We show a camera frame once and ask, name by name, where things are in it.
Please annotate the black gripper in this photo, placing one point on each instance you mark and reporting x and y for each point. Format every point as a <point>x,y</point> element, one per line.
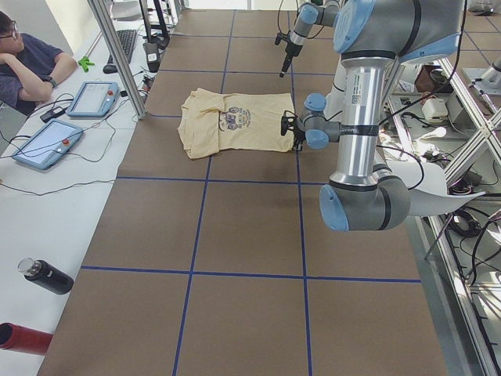
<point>298,135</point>
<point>290,47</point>

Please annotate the beige long-sleeve printed shirt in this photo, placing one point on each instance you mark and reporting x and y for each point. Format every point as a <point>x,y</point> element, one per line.
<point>213,122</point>

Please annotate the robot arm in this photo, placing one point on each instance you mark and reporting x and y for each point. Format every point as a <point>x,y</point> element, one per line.
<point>308,15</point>
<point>369,37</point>

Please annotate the black keyboard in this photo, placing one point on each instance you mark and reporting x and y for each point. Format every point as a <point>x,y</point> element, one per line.
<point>127,38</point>

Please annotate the far blue teach pendant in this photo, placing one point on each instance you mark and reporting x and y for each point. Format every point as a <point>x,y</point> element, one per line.
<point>94,99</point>

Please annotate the blue teach pendant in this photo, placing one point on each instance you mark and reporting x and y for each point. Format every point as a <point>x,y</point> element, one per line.
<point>94,99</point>
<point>48,145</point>

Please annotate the green plastic clamp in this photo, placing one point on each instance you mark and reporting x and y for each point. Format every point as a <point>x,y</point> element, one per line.
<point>85,63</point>

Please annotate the near blue teach pendant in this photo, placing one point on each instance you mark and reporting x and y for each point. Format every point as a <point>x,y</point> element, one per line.
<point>48,145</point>

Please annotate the seated person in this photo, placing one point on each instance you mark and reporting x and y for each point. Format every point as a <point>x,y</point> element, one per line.
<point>30,68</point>

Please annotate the black water bottle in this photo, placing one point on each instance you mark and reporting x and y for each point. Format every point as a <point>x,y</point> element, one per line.
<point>45,275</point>

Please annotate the red bottle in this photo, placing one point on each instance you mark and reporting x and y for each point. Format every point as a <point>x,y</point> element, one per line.
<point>24,339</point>

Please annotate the aluminium frame post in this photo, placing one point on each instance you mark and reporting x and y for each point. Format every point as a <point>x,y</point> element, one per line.
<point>106,26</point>

